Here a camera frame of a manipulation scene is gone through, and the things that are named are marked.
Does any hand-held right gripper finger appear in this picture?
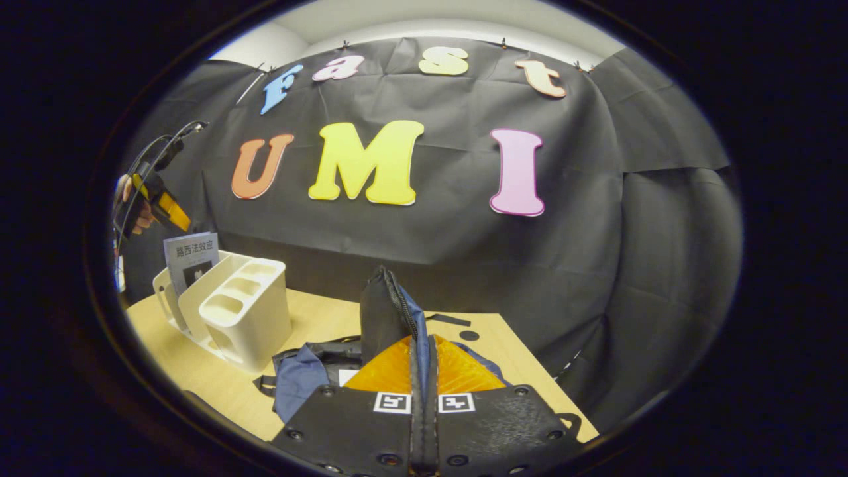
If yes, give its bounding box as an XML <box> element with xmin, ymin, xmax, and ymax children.
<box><xmin>424</xmin><ymin>336</ymin><xmax>585</xmax><ymax>477</ymax></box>
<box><xmin>272</xmin><ymin>336</ymin><xmax>425</xmax><ymax>477</ymax></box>

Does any purple-blue book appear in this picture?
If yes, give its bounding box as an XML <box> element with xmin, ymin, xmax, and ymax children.
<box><xmin>164</xmin><ymin>232</ymin><xmax>221</xmax><ymax>299</ymax></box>

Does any blue schoolbag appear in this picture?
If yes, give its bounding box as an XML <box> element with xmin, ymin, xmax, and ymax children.
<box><xmin>254</xmin><ymin>266</ymin><xmax>584</xmax><ymax>441</ymax></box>

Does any cream plastic bookshelf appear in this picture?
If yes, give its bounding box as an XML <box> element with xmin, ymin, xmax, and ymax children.
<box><xmin>152</xmin><ymin>250</ymin><xmax>292</xmax><ymax>373</ymax></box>

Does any black backdrop cloth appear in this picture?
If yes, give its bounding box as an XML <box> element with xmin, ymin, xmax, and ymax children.
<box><xmin>123</xmin><ymin>36</ymin><xmax>743</xmax><ymax>431</ymax></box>

